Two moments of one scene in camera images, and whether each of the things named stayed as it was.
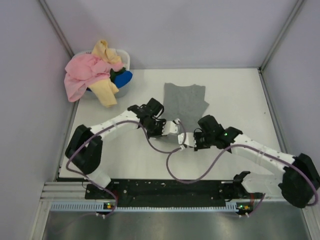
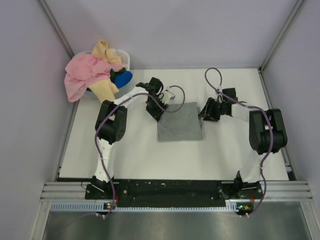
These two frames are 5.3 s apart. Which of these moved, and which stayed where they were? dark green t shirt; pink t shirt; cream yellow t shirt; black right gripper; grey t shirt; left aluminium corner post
Moved: black right gripper; grey t shirt
Stayed: left aluminium corner post; pink t shirt; cream yellow t shirt; dark green t shirt
